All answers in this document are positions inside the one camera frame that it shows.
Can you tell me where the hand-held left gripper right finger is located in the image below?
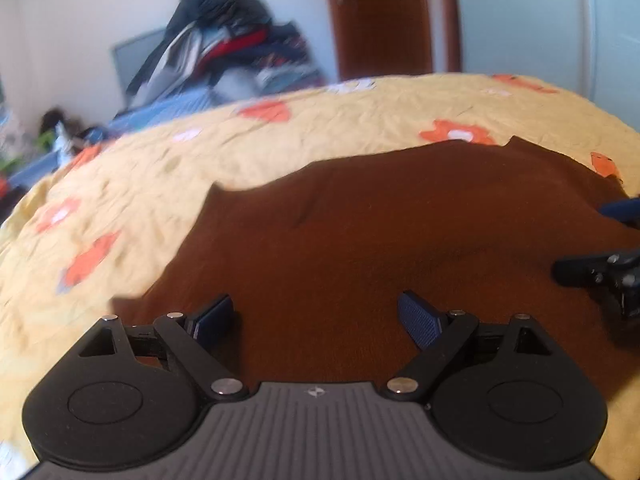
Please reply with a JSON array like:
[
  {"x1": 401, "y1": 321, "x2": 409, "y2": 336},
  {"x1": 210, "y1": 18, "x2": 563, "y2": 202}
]
[{"x1": 386, "y1": 289, "x2": 557, "y2": 403}]

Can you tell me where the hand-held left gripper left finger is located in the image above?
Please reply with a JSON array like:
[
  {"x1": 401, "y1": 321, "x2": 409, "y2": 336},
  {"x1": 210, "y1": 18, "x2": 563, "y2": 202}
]
[{"x1": 77, "y1": 294, "x2": 249, "y2": 402}]

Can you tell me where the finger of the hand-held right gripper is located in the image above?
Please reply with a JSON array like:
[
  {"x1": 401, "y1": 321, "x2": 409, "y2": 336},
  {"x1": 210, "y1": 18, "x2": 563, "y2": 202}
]
[
  {"x1": 596, "y1": 198, "x2": 640, "y2": 227},
  {"x1": 551, "y1": 248, "x2": 640, "y2": 287}
]

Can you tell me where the brown knitted sweater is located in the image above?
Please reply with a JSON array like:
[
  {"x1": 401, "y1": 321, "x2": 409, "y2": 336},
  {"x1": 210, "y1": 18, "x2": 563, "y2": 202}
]
[{"x1": 111, "y1": 137, "x2": 640, "y2": 411}]

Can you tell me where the pile of clothes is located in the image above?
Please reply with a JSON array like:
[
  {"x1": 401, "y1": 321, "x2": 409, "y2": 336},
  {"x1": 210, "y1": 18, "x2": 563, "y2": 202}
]
[{"x1": 125, "y1": 0, "x2": 327, "y2": 109}]

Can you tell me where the yellow floral bed sheet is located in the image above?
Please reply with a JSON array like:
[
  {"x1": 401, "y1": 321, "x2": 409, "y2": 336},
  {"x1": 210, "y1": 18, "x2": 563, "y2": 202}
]
[{"x1": 0, "y1": 72, "x2": 640, "y2": 480}]

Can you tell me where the white wardrobe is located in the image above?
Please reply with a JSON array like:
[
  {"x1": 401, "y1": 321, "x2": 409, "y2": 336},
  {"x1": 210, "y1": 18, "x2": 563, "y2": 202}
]
[{"x1": 452, "y1": 0, "x2": 640, "y2": 134}]

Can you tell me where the blue quilted blanket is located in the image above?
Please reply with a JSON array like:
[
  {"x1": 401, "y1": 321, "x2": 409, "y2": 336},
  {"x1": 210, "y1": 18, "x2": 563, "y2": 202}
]
[{"x1": 10, "y1": 87, "x2": 227, "y2": 187}]

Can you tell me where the white crumpled item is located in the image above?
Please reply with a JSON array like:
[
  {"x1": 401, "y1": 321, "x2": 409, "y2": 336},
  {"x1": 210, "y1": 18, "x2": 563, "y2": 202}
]
[{"x1": 52, "y1": 122, "x2": 74, "y2": 154}]

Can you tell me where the green plastic item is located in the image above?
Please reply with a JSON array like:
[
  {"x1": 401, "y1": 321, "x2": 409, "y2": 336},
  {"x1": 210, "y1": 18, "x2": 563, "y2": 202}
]
[{"x1": 0, "y1": 130, "x2": 56, "y2": 173}]

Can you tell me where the dark plush toy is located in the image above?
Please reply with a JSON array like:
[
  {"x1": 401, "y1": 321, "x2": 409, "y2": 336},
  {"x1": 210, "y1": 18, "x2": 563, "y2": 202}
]
[{"x1": 40, "y1": 107, "x2": 77, "y2": 134}]

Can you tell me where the grey framed panel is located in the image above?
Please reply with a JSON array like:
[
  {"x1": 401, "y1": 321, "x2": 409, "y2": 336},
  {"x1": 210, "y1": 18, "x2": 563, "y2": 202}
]
[{"x1": 111, "y1": 27, "x2": 169, "y2": 107}]

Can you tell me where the brown wooden door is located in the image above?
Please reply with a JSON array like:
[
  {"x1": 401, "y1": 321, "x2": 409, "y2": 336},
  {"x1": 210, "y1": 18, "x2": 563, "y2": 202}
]
[{"x1": 322, "y1": 0, "x2": 464, "y2": 84}]

